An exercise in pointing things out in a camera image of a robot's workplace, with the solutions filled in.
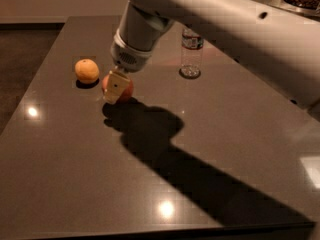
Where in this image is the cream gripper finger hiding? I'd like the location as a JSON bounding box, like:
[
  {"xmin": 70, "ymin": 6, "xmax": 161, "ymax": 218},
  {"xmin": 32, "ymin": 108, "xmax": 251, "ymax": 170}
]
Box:
[{"xmin": 103, "ymin": 69, "xmax": 131, "ymax": 105}]

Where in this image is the clear plastic water bottle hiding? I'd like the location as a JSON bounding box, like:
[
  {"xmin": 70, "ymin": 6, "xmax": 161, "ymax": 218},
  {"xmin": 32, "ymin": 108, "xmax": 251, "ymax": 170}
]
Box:
[{"xmin": 179, "ymin": 27, "xmax": 204, "ymax": 79}]

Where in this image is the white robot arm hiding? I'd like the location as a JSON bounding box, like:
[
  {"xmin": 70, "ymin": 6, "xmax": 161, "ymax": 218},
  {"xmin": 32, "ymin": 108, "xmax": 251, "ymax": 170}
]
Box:
[{"xmin": 111, "ymin": 0, "xmax": 320, "ymax": 110}]

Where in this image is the red apple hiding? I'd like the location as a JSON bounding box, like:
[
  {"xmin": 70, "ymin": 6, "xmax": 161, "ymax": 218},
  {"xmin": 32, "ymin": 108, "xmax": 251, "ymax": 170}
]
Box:
[{"xmin": 101, "ymin": 75, "xmax": 133, "ymax": 104}]

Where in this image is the orange fruit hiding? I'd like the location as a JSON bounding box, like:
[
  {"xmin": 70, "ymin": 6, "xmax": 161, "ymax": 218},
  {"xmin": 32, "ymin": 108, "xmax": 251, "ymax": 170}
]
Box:
[{"xmin": 75, "ymin": 59, "xmax": 100, "ymax": 84}]

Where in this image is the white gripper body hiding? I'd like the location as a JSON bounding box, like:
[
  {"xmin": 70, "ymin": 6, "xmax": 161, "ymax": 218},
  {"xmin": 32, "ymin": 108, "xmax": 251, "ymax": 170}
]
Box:
[{"xmin": 110, "ymin": 34, "xmax": 151, "ymax": 73}]

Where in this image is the metal container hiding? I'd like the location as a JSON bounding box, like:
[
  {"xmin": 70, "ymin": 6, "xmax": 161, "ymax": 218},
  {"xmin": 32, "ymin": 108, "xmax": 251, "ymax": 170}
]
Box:
[{"xmin": 269, "ymin": 0, "xmax": 320, "ymax": 19}]

